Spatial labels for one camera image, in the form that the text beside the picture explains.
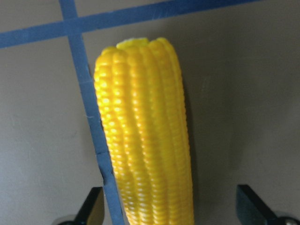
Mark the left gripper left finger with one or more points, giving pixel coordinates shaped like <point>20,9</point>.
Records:
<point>92,211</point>

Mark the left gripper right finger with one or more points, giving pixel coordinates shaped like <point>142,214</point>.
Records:
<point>251,209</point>

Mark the yellow corn cob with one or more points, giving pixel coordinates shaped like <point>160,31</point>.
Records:
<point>140,96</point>

